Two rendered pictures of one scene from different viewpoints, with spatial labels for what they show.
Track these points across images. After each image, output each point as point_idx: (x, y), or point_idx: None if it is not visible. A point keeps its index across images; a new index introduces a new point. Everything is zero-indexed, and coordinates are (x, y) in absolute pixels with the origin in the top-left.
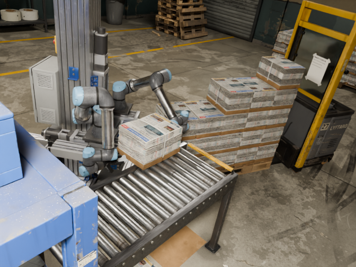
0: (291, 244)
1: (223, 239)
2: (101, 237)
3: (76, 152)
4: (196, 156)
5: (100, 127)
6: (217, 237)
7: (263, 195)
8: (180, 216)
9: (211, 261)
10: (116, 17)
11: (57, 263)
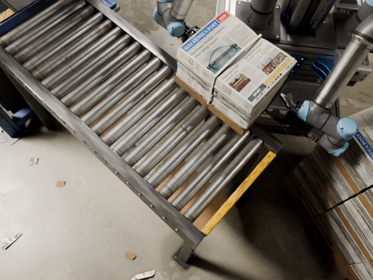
0: None
1: (200, 276)
2: (49, 49)
3: (221, 9)
4: (339, 214)
5: (250, 5)
6: (182, 257)
7: None
8: (80, 134)
9: (159, 253)
10: None
11: (146, 79)
